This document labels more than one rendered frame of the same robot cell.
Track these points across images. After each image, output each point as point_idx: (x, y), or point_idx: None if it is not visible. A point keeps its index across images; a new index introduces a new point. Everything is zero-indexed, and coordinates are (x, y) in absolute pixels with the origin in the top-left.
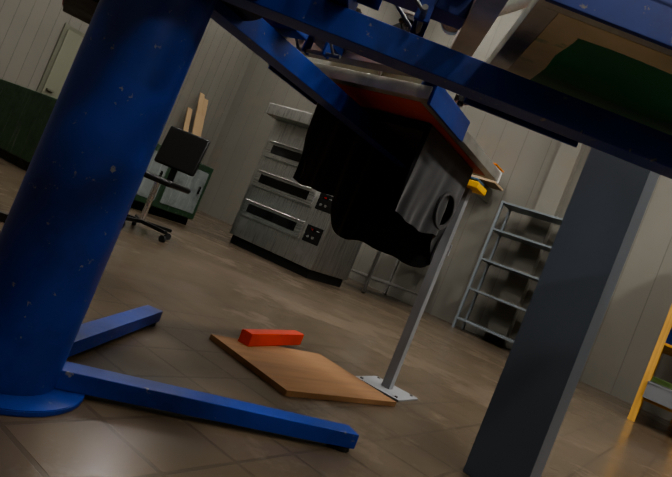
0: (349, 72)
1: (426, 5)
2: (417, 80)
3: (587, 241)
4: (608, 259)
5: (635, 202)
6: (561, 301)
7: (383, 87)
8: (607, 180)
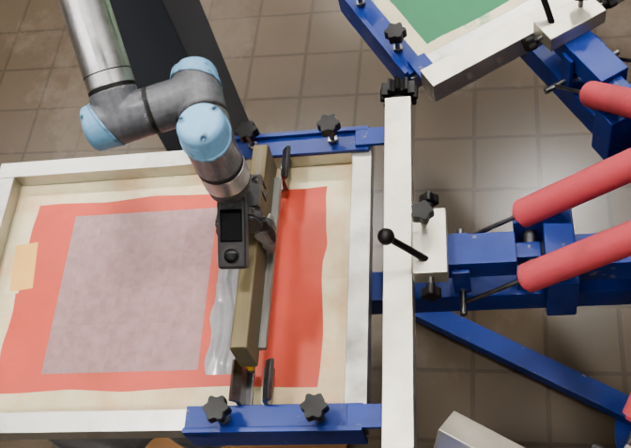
0: (370, 263)
1: (617, 50)
2: (270, 185)
3: (207, 56)
4: (214, 43)
5: None
6: (227, 107)
7: (373, 208)
8: (181, 4)
